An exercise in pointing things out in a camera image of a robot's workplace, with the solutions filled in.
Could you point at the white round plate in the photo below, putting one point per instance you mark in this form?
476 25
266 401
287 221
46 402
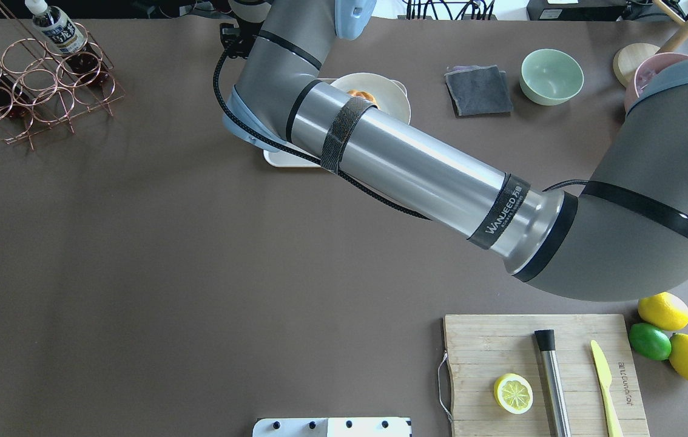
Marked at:
390 94

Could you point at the whole lemon upper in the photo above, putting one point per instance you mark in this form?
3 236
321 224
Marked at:
665 311

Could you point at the yellow plastic knife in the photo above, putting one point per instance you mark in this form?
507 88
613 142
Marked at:
605 379

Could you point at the wooden glass stand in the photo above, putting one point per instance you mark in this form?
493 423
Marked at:
626 60

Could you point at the copper wire bottle rack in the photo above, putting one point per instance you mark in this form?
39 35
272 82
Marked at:
47 93

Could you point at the cream rectangular serving tray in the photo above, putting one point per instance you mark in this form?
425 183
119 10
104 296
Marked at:
284 159

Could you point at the grey folded cloth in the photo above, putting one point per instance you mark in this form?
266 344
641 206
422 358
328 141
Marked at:
478 90

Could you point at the green lime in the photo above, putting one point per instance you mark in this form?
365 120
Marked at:
649 341

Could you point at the bamboo cutting board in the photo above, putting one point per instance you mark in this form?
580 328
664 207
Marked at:
481 348

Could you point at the mint green bowl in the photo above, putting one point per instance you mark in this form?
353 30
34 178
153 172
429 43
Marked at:
550 77

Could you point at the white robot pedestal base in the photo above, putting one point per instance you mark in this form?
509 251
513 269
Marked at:
334 426

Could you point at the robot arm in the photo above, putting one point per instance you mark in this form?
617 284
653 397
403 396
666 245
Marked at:
625 237

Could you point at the steel muddler black tip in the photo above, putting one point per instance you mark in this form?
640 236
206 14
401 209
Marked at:
545 340

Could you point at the braided ring pastry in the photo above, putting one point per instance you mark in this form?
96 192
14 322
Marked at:
363 95

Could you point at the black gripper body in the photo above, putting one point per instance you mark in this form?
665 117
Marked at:
250 28

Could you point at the lemon half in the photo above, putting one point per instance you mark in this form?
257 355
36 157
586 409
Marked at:
513 393

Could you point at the pink bowl of ice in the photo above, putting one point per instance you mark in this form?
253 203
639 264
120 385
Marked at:
645 72

